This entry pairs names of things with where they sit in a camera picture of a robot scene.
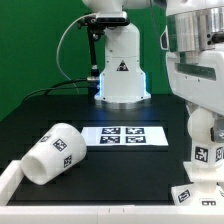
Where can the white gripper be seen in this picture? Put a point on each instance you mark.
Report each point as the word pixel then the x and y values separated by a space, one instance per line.
pixel 201 84

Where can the white lamp bulb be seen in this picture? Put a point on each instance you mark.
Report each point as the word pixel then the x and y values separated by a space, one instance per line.
pixel 205 153

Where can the white lamp base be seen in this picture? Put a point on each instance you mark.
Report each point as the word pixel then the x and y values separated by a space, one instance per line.
pixel 206 188

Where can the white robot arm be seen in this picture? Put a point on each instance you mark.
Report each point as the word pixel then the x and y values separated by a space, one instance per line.
pixel 193 40

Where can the white lamp shade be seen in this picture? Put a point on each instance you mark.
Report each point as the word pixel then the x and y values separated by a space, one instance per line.
pixel 56 151

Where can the white marker sheet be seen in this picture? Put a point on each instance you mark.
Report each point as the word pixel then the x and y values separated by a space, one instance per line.
pixel 124 136

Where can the black camera on stand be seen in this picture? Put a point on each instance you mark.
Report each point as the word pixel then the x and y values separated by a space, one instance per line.
pixel 95 26

